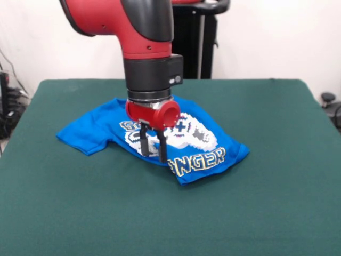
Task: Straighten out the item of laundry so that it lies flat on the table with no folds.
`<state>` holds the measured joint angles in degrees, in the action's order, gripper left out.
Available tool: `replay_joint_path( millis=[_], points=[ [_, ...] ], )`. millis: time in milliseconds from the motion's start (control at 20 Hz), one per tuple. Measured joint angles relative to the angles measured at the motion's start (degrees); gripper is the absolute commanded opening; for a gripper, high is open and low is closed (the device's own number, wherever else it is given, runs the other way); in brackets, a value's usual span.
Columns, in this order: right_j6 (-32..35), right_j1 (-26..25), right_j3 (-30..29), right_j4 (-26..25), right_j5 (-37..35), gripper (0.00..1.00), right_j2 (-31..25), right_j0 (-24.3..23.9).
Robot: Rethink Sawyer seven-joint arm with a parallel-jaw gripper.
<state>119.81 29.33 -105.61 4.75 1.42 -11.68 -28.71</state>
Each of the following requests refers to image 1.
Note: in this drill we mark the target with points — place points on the blue game controller print t-shirt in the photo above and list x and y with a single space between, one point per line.
90 128

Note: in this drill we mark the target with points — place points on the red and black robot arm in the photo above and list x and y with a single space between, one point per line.
138 40

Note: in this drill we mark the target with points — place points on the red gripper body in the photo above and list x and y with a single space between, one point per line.
152 114

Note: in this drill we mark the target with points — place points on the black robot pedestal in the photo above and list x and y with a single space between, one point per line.
197 40

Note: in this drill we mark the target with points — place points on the black computer box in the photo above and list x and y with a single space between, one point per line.
3 90

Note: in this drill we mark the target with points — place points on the black office chair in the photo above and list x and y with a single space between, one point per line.
333 106

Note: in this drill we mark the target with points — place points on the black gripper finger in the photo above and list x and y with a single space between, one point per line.
144 144
162 149

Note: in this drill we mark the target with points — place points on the dark green table cloth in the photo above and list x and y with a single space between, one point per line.
213 221

